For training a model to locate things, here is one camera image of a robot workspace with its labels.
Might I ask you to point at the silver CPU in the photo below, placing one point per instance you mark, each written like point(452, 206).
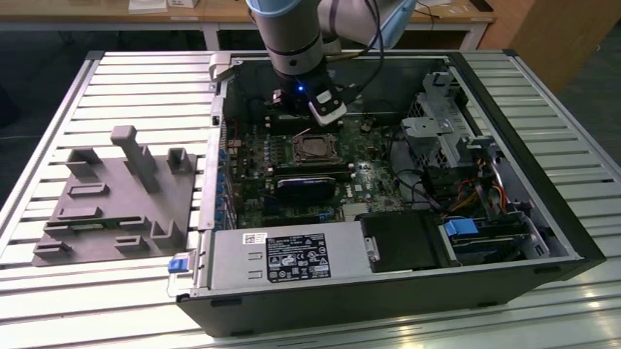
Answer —
point(312, 147)

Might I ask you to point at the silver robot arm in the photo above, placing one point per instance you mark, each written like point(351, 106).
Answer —
point(291, 36)

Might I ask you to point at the CPU socket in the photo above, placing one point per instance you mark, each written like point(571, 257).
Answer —
point(296, 159)

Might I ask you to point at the black RAM slot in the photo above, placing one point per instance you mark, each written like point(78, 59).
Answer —
point(309, 174)
point(309, 165)
point(309, 168)
point(309, 171)

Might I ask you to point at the blue expansion slot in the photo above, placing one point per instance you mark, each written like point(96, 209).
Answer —
point(321, 218)

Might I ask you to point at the metal drive cage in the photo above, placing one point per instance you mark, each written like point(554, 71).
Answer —
point(422, 125)

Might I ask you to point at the green motherboard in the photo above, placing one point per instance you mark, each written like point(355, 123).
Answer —
point(372, 185)

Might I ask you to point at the silver chipset heatsink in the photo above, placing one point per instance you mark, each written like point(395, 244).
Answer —
point(356, 211)

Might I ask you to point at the white box with print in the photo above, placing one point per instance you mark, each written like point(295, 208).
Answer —
point(181, 3)

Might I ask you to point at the plain white box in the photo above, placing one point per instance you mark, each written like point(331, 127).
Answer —
point(146, 5)

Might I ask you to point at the black drive bay box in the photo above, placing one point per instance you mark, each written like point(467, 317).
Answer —
point(402, 240)

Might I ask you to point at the silver power supply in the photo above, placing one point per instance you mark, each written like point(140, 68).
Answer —
point(232, 261)

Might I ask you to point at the small black item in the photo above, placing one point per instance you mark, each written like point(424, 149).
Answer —
point(482, 3)

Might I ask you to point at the hard disk in blue carrier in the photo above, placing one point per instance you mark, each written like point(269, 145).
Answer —
point(460, 229)

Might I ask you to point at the grey parts rack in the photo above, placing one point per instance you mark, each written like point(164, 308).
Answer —
point(110, 218)

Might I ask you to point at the blue case latch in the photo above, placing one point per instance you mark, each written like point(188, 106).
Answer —
point(176, 264)

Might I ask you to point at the wooden desk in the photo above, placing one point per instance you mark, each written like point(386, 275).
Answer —
point(72, 14)

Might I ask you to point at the wooden cabinet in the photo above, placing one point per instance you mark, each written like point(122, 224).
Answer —
point(556, 36)

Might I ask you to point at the black PC case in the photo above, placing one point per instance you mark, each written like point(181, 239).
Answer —
point(339, 312)

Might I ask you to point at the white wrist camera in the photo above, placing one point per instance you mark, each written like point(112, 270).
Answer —
point(327, 107)

